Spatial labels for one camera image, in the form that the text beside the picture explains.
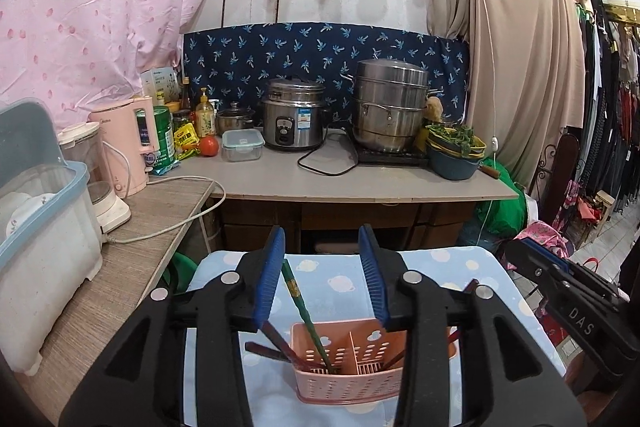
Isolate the white carton box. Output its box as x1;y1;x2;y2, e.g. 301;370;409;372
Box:
140;68;179;104

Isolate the white juicer appliance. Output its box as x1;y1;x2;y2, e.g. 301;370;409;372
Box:
56;121;133;235

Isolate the pink perforated utensil basket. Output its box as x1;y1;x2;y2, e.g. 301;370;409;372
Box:
289;318;459;406

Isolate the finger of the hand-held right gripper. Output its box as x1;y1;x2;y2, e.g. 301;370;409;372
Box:
502;237;622;304

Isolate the steel steamer pot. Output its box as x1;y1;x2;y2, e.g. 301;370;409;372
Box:
342;59;441;154

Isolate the rack of hanging clothes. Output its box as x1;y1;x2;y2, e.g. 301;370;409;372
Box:
520;0;640;215

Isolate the pink floral cloth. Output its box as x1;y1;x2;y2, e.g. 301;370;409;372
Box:
515;221;576;260

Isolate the light blue printed tablecloth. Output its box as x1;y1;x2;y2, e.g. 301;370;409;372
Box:
184;246;567;427

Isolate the green tin can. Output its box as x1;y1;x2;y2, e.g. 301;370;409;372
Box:
152;105;174;164

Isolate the blue basin with greens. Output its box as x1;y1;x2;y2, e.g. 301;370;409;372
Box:
426;123;488;181

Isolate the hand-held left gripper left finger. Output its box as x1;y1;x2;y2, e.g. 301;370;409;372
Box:
57;224;287;427

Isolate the beige hanging curtain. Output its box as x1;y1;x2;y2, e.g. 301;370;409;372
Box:
431;0;587;188

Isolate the small lidded steel pot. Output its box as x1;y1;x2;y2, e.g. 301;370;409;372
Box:
216;103;257;136

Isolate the navy leaf-print cloth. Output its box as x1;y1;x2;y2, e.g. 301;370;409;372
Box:
181;21;472;128

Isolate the pink dotted curtain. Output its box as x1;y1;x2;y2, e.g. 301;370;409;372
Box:
0;0;240;132

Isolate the steel rice cooker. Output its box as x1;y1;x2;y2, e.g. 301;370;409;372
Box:
261;78;332;152

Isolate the green plastic bag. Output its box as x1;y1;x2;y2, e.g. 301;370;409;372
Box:
474;159;530;239

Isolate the glass box with green lid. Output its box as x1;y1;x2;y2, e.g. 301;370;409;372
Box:
221;129;266;162

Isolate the black power cable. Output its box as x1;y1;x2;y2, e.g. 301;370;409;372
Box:
297;129;360;176

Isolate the black induction cooker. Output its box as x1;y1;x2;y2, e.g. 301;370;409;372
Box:
356;142;432;166

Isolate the white power cable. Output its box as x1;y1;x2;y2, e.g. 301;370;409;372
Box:
101;176;227;245

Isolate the plastic dish drainer box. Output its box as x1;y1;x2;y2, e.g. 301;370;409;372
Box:
0;99;105;377

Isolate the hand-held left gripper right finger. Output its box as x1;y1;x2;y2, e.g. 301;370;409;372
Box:
357;223;586;427

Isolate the grey kitchen counter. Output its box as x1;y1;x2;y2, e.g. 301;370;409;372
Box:
150;134;521;204

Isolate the yellow pump bottle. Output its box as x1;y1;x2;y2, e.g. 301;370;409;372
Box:
195;87;216;138

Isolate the green chopstick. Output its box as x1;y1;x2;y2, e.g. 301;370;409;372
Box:
281;258;338;375

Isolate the wood-grain side shelf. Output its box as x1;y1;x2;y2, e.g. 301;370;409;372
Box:
14;179;217;410

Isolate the dark wooden chair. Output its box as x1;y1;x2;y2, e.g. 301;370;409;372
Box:
541;133;582;229

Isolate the yellow snack packet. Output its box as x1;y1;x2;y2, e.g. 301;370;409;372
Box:
174;123;200;152

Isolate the pink electric kettle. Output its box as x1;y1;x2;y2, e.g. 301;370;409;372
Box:
89;96;162;200

